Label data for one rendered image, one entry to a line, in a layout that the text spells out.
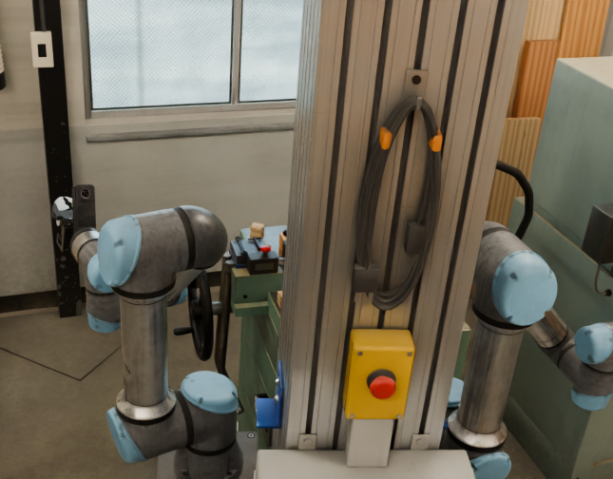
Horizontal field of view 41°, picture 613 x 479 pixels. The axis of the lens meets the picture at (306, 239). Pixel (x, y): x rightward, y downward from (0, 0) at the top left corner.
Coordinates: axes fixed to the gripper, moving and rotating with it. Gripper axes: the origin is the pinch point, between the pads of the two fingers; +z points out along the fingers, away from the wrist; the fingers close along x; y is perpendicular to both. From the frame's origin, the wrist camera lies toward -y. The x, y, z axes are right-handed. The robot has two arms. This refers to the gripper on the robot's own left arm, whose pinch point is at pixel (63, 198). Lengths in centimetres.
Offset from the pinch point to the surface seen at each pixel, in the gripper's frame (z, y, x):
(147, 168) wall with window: 128, 49, 75
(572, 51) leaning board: 77, -25, 251
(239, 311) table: -11, 32, 47
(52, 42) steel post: 127, -3, 32
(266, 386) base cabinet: -15, 56, 58
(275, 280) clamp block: -11, 23, 57
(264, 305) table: -12, 30, 54
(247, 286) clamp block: -9, 25, 49
